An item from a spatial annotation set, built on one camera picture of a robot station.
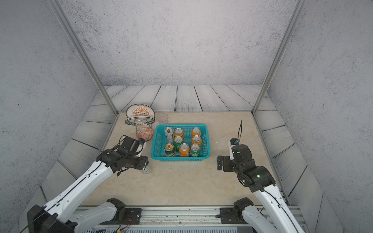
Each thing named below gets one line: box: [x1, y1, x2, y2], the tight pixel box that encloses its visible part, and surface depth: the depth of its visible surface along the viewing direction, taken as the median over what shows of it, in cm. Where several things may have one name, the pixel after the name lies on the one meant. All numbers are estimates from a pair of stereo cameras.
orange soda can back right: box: [191, 126, 202, 137], surface depth 97 cm
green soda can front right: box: [189, 143, 201, 157], surface depth 88 cm
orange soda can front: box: [179, 142, 190, 157], surface depth 88 cm
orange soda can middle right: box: [191, 134, 203, 148], surface depth 93 cm
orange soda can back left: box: [173, 127, 185, 138], surface depth 95 cm
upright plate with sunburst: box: [125, 103, 156, 119], surface depth 104 cm
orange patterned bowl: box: [135, 127, 154, 142], surface depth 107 cm
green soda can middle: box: [173, 135, 184, 153], surface depth 92 cm
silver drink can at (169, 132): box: [164, 126, 174, 144], surface depth 93 cm
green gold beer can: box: [164, 142, 176, 157], surface depth 88 cm
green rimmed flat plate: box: [124, 116, 156, 126], surface depth 103 cm
